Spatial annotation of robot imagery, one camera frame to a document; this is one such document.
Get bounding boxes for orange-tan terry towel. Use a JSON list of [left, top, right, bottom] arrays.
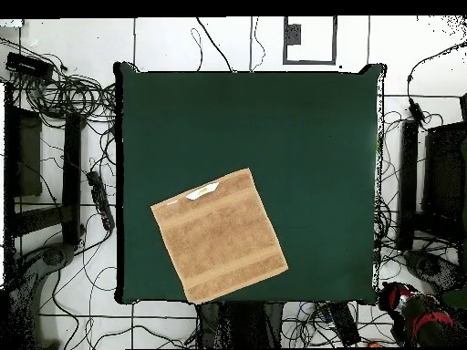
[[150, 167, 290, 305]]

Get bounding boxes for dark green fabric item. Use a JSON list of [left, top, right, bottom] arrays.
[[440, 286, 467, 310]]

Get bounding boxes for grey wheeled base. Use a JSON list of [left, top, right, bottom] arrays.
[[402, 249, 467, 293], [6, 242, 78, 349]]

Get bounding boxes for black power strip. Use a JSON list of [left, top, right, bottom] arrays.
[[86, 170, 116, 232], [326, 302, 362, 347]]

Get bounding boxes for dark green table cloth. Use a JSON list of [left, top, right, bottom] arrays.
[[111, 60, 388, 306]]

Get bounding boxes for grey floor outlet box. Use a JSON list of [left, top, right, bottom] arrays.
[[285, 23, 303, 46]]

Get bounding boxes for black electronics box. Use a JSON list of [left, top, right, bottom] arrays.
[[5, 51, 56, 79]]

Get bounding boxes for black metal stand frame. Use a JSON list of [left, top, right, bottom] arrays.
[[396, 93, 467, 252], [3, 82, 87, 256]]

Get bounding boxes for black cable with adapter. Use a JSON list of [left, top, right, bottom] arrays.
[[406, 37, 467, 125]]

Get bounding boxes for grey floor hatch frame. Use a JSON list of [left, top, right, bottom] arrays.
[[282, 15, 337, 66]]

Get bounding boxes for long black cable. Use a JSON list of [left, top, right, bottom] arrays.
[[194, 16, 234, 73]]

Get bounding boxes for thin black cable loop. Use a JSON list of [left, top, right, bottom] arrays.
[[190, 27, 204, 73]]

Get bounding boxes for black cable tangle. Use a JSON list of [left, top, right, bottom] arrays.
[[0, 36, 118, 125]]

